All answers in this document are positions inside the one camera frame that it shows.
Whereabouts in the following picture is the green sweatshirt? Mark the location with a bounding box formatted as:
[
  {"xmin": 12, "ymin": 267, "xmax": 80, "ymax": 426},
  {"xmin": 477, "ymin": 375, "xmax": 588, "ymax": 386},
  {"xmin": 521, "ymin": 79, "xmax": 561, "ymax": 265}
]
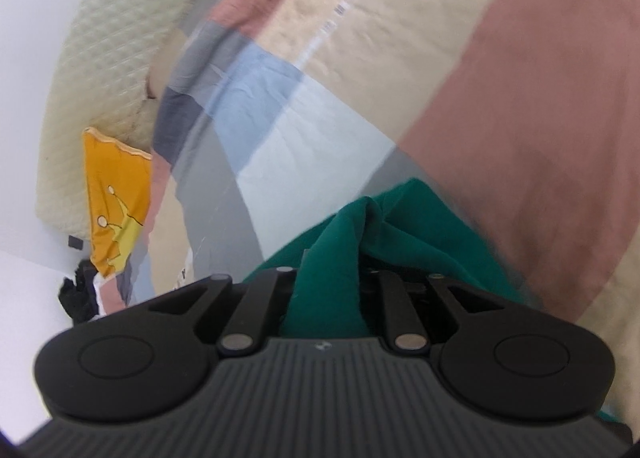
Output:
[{"xmin": 242, "ymin": 178, "xmax": 626, "ymax": 424}]

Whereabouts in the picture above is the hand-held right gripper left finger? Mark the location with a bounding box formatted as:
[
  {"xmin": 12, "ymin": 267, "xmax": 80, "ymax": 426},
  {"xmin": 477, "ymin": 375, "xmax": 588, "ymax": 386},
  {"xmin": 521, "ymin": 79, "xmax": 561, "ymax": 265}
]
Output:
[{"xmin": 147, "ymin": 265, "xmax": 301, "ymax": 357}]

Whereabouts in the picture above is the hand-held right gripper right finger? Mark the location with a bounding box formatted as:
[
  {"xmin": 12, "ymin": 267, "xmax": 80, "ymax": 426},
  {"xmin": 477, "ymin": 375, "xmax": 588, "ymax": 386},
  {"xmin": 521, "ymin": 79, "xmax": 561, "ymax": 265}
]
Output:
[{"xmin": 371, "ymin": 271, "xmax": 506, "ymax": 357}]

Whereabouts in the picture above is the yellow crown pillow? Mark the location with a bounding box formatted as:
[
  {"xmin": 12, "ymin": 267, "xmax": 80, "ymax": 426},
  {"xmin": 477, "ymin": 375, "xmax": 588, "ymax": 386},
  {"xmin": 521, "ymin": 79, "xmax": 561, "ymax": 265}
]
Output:
[{"xmin": 82, "ymin": 127, "xmax": 153, "ymax": 280}]

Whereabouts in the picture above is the cream quilted headboard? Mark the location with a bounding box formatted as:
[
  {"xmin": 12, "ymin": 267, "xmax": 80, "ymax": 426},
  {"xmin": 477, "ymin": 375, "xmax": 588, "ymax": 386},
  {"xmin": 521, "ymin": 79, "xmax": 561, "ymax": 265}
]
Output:
[{"xmin": 34, "ymin": 0, "xmax": 273, "ymax": 241}]

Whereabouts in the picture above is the black clothes pile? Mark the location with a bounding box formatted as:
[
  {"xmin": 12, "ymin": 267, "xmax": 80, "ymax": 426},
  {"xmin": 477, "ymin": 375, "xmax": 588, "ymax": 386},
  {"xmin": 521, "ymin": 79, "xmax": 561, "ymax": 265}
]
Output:
[{"xmin": 57, "ymin": 261, "xmax": 101, "ymax": 324}]

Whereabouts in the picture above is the patchwork quilt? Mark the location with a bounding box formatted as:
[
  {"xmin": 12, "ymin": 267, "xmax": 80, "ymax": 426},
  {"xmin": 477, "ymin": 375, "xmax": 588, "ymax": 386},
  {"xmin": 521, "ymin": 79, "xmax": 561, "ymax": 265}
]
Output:
[{"xmin": 97, "ymin": 0, "xmax": 640, "ymax": 426}]

